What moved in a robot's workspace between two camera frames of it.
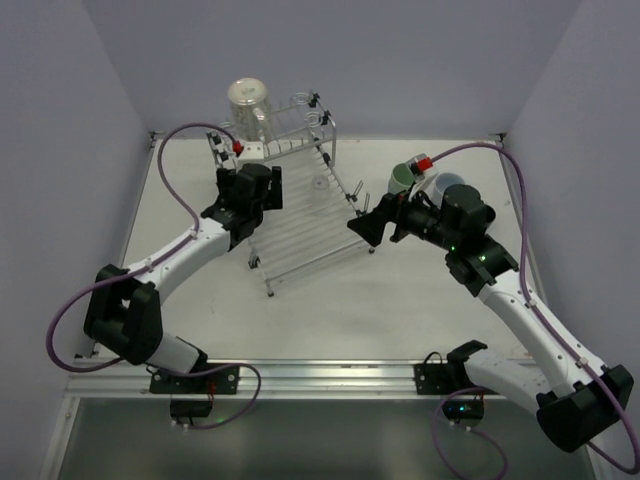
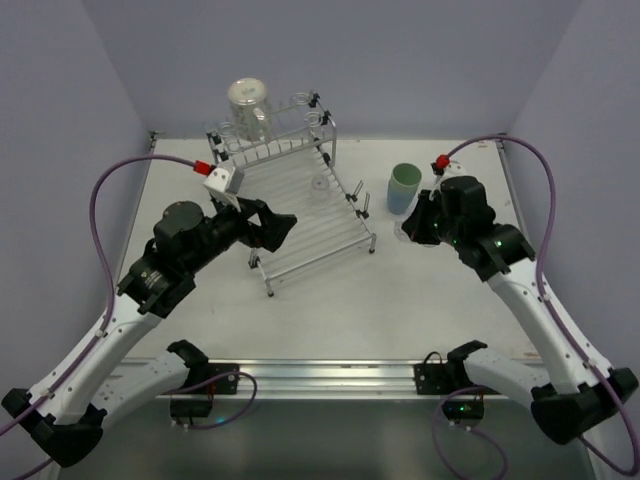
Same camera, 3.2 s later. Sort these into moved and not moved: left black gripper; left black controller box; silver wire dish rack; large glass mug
Moved: left black gripper
Not moved: left black controller box; silver wire dish rack; large glass mug
